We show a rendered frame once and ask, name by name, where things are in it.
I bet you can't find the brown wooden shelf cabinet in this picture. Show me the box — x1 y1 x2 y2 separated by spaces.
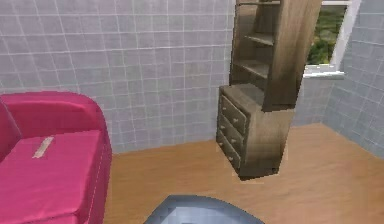
215 0 324 182

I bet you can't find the tan remote control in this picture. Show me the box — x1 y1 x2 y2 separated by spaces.
31 136 55 160

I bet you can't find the pink sofa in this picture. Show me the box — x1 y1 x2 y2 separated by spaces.
0 90 113 224

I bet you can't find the white framed window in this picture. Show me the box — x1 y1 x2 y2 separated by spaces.
302 0 363 80

